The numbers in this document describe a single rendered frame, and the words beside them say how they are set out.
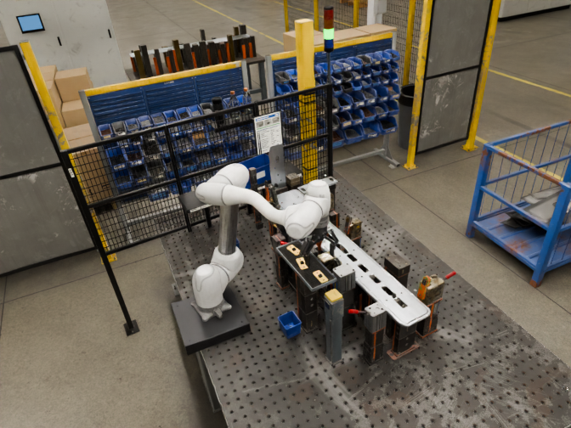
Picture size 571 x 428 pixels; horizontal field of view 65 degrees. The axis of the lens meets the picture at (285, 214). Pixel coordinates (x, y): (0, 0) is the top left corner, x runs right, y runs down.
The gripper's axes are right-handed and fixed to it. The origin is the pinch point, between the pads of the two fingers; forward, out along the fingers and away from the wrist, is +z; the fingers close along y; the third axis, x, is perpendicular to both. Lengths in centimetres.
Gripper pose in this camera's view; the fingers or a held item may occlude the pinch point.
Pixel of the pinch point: (319, 258)
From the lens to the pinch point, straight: 210.1
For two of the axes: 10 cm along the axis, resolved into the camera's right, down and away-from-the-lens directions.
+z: 0.6, 8.2, 5.6
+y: 8.8, -3.1, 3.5
